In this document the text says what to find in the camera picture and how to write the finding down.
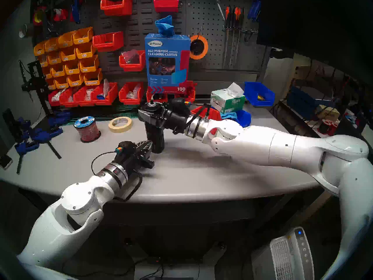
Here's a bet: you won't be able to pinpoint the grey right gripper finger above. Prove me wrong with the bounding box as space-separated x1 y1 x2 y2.
138 109 159 125

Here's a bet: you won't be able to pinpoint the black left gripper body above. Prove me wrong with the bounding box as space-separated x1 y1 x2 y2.
122 151 154 179

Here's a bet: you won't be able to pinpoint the red yellow tape roll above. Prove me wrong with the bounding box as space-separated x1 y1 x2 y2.
32 6 47 27

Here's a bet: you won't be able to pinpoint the blue bar clamp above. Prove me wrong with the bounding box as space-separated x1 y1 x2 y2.
16 116 32 134
31 126 63 144
47 109 73 127
14 141 40 175

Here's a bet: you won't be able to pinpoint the dark perforated pegboard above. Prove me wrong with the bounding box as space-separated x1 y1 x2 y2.
185 0 270 73

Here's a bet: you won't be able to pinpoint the black metal stand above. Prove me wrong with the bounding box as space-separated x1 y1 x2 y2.
19 60 54 116

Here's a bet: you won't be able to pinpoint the beige masking tape roll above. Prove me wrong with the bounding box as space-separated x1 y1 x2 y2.
108 117 133 133

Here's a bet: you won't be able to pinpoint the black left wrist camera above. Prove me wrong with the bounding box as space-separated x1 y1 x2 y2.
115 141 137 157

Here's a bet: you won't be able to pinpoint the white air purifier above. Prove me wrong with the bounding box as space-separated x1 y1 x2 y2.
251 226 315 280

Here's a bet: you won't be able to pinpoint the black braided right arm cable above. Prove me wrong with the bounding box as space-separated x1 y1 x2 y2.
173 104 212 135

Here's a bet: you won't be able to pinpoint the green cutting mat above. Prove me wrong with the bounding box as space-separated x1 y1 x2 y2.
63 103 140 126

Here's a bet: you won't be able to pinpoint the blue microfiber cloth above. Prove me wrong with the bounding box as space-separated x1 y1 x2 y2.
154 15 175 37

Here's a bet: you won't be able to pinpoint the small blue plastic bin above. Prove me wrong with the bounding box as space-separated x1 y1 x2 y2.
235 109 251 128

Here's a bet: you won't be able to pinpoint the white robot torso shell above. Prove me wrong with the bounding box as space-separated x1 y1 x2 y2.
20 262 79 280

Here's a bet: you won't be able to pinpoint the black computer monitor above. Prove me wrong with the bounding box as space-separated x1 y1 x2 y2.
256 0 373 87

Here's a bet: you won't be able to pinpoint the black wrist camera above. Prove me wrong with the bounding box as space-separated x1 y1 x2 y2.
115 141 137 157
170 98 191 115

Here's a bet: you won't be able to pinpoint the dark louvered wall panel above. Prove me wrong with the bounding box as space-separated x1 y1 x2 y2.
95 0 187 71

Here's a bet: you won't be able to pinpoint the red wire spool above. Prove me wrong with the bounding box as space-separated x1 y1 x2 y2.
74 116 101 143

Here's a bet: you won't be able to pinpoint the dark blue case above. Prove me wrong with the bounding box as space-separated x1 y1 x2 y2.
286 85 335 119

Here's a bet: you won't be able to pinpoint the red plastic storage bin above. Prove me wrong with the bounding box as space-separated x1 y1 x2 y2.
73 85 95 107
47 89 63 107
119 50 146 72
146 87 168 105
59 87 78 108
191 106 222 121
174 81 197 103
153 0 180 13
91 83 119 106
119 82 144 105
92 31 124 52
100 0 133 16

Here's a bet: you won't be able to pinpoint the black upright device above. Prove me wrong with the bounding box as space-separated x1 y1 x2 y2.
1 108 22 140

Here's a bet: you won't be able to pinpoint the blue cleaning cloths box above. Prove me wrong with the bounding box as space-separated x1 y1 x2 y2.
145 34 191 94

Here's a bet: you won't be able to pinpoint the black power strip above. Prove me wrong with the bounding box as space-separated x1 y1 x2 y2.
147 255 203 265

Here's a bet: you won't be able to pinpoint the brown cardboard box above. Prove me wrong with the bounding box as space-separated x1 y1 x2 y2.
316 104 341 122

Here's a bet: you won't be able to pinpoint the red white striped tape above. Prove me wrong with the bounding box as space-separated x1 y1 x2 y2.
48 8 70 22

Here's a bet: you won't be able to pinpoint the blue handled pliers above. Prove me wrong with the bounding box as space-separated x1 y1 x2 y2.
247 0 262 22

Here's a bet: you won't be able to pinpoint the orange black screwdriver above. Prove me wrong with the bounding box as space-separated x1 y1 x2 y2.
223 6 233 69
230 7 241 68
235 8 245 68

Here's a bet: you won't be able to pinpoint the green white tissue box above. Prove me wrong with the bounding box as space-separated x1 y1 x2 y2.
210 83 246 113

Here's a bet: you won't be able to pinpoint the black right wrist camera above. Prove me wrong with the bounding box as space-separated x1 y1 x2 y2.
170 98 191 115

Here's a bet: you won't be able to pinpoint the large blue plastic bin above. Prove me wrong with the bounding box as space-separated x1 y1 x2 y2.
244 82 275 107

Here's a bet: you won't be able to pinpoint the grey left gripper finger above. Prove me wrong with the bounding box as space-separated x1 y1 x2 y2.
141 150 155 169
136 140 153 156

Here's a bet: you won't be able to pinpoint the smartphone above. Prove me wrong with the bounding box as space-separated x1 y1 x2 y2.
0 153 13 170

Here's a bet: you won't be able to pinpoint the red thread spool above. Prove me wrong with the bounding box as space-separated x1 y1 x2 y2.
318 119 338 137

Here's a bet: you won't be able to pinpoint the black cylindrical screwdriver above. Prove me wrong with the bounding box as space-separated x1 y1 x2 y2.
140 101 166 154

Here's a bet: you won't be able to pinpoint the blue handled hanging tool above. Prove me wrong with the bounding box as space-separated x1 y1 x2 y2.
71 0 82 25

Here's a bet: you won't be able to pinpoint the orange tape roll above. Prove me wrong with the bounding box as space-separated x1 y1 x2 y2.
189 35 209 60

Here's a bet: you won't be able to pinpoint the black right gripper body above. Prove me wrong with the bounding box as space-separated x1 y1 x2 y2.
152 106 190 134

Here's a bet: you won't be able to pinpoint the purple handled scissors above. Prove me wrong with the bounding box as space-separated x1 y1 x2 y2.
210 0 226 20

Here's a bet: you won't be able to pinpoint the grey duct tape roll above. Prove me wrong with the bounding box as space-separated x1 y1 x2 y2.
19 22 35 39

